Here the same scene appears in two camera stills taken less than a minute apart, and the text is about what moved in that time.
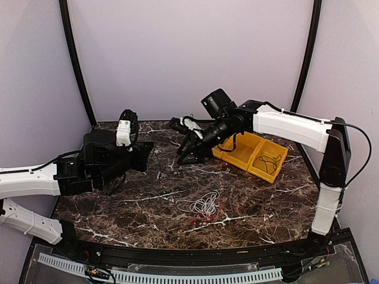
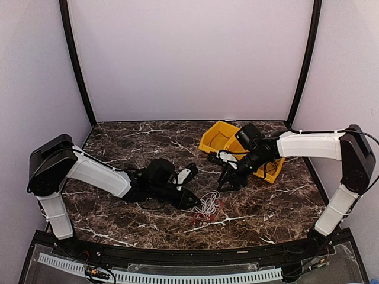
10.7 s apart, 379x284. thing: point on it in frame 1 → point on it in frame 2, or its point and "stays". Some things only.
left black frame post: x=64 y=8 stays
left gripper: x=142 y=151 → x=182 y=203
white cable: x=206 y=205 stays
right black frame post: x=311 y=53 stays
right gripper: x=196 y=145 → x=231 y=176
